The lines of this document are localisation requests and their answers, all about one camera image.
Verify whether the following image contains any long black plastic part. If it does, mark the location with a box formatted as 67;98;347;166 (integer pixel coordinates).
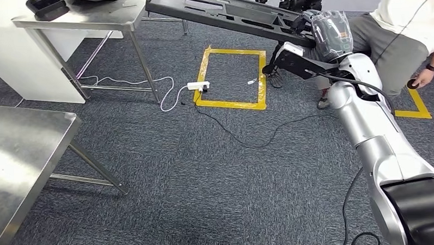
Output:
145;0;316;54

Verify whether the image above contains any black plastic tray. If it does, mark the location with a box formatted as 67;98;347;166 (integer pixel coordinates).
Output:
25;0;71;22

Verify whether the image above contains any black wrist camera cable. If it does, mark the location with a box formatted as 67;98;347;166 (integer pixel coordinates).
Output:
317;70;396;117

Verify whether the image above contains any white power cable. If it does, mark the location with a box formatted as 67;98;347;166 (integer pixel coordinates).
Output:
78;72;191;115

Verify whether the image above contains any white power strip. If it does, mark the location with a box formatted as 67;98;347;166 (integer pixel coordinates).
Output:
186;81;211;93

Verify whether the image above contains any yellow floor tape square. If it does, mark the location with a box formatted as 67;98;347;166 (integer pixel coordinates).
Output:
192;44;268;113

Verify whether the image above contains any white cabinet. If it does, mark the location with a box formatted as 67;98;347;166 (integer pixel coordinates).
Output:
0;0;127;108

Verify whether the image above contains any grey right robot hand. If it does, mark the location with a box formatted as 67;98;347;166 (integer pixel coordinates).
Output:
290;8;354;64

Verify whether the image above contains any black power cable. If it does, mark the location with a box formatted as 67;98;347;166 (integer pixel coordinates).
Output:
181;84;339;151

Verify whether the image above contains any stainless steel workbench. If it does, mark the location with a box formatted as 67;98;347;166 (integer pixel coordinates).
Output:
0;100;131;245

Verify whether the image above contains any thin black cable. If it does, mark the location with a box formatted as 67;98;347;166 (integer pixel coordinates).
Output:
370;0;434;65

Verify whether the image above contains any black looped cable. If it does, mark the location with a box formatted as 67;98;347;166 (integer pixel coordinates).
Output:
338;167;381;245

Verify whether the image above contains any person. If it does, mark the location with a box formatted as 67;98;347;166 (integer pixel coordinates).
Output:
260;0;434;113

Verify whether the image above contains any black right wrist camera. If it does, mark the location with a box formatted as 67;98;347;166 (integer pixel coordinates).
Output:
273;39;341;81

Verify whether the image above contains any stainless steel table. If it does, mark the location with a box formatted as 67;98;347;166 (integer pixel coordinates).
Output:
11;0;192;108

